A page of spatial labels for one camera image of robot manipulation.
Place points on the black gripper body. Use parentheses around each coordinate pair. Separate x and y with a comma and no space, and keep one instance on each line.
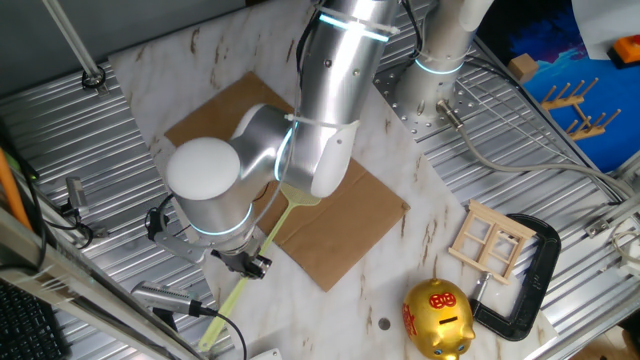
(237,260)

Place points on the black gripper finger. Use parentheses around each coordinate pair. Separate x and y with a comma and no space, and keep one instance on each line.
(254,272)
(262,260)

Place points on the light green plastic flyswatter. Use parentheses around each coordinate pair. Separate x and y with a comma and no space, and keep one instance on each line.
(220,322)

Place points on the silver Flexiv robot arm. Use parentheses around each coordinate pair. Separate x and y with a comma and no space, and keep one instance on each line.
(335,85)

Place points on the brown cardboard sheet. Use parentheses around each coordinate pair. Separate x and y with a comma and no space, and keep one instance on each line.
(345,225)

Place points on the gold piggy bank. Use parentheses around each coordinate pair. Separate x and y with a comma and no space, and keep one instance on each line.
(437,320)

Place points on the black keyboard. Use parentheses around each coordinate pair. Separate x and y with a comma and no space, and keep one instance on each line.
(25,330)

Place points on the orange pole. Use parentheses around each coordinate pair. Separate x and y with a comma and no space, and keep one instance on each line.
(10,190)

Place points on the slanted aluminium pole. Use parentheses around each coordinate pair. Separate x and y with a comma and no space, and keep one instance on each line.
(75,45)

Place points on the black C-clamp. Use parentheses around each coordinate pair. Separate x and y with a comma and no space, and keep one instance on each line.
(542,270)

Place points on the plain wooden cube block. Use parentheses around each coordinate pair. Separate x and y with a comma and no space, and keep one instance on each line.
(523,67)

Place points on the wooden peg rack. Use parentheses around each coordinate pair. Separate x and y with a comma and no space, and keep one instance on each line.
(585,133)
(562,103)

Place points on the blue patterned mat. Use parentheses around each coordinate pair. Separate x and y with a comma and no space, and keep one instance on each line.
(565,55)

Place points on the white paper sheet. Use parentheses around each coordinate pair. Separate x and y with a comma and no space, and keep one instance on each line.
(610,25)

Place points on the orange emergency stop button box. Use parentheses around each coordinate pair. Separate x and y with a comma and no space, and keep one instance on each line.
(627,50)

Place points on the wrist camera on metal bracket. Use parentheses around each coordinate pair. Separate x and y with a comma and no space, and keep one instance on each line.
(180,248)

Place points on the silver depth camera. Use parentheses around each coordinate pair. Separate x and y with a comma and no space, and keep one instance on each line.
(165,297)

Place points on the aluminium frame beam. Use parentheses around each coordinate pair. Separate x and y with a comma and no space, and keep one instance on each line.
(75,285)

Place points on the small grey camera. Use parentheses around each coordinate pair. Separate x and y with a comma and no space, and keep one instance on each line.
(76,192)

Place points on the small wooden window frame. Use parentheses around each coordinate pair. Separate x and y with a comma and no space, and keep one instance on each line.
(491,243)

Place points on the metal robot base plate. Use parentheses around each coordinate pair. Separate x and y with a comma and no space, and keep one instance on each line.
(467,102)

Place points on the small metal corner bracket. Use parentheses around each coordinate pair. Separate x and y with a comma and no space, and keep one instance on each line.
(597,228)

